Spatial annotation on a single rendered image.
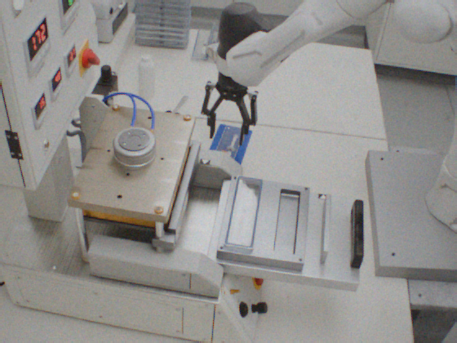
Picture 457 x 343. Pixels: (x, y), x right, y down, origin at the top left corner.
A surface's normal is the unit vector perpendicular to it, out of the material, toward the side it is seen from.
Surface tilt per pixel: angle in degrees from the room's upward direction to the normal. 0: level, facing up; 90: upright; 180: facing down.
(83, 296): 90
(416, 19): 83
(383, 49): 90
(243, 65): 74
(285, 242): 0
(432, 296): 0
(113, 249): 0
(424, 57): 90
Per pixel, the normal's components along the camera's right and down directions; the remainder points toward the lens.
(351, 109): 0.07, -0.71
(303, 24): -0.43, 0.45
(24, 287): -0.14, 0.69
